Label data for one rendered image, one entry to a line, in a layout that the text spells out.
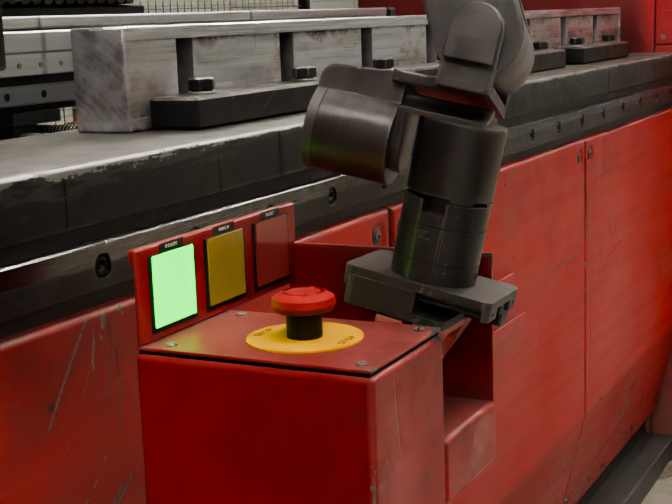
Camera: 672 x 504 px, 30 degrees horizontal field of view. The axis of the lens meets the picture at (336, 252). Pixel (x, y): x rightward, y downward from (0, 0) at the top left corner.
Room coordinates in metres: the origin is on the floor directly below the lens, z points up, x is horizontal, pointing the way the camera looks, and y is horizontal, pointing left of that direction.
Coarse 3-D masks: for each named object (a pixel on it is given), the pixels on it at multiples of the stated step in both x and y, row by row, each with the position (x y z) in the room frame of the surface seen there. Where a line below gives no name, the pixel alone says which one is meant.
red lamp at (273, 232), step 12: (264, 228) 0.87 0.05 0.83; (276, 228) 0.88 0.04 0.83; (264, 240) 0.87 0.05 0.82; (276, 240) 0.88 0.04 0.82; (264, 252) 0.87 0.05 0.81; (276, 252) 0.88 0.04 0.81; (288, 252) 0.90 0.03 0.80; (264, 264) 0.87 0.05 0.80; (276, 264) 0.88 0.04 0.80; (288, 264) 0.90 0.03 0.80; (264, 276) 0.86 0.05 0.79; (276, 276) 0.88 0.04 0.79
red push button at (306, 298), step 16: (288, 288) 0.75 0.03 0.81; (304, 288) 0.75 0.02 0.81; (320, 288) 0.75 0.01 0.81; (272, 304) 0.74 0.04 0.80; (288, 304) 0.73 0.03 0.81; (304, 304) 0.72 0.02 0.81; (320, 304) 0.73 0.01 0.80; (288, 320) 0.74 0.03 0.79; (304, 320) 0.73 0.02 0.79; (320, 320) 0.74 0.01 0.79; (288, 336) 0.74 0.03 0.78; (304, 336) 0.73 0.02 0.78; (320, 336) 0.74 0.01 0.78
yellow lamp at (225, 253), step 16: (208, 240) 0.80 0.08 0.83; (224, 240) 0.82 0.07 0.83; (240, 240) 0.84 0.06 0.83; (208, 256) 0.80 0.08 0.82; (224, 256) 0.82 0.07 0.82; (240, 256) 0.84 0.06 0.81; (208, 272) 0.80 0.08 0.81; (224, 272) 0.82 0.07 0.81; (240, 272) 0.84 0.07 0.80; (224, 288) 0.82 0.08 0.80; (240, 288) 0.84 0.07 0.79
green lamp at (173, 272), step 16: (160, 256) 0.75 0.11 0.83; (176, 256) 0.77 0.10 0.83; (192, 256) 0.79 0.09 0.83; (160, 272) 0.75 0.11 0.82; (176, 272) 0.77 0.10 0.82; (192, 272) 0.78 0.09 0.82; (160, 288) 0.75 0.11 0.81; (176, 288) 0.77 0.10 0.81; (192, 288) 0.78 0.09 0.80; (160, 304) 0.75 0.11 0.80; (176, 304) 0.77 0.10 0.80; (192, 304) 0.78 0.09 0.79; (160, 320) 0.75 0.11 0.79; (176, 320) 0.77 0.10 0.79
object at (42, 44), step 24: (24, 24) 1.40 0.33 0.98; (48, 24) 1.44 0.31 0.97; (72, 24) 1.47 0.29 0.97; (96, 24) 1.51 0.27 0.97; (120, 24) 1.55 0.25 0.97; (144, 24) 1.60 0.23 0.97; (168, 24) 1.65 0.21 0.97; (24, 48) 1.39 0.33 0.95; (48, 48) 1.43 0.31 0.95; (0, 72) 1.36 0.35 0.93; (24, 72) 1.39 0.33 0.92; (48, 72) 1.43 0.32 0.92; (72, 72) 1.48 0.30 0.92; (0, 96) 1.36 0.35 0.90; (24, 96) 1.39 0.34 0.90; (48, 96) 1.42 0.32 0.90; (72, 96) 1.46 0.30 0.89
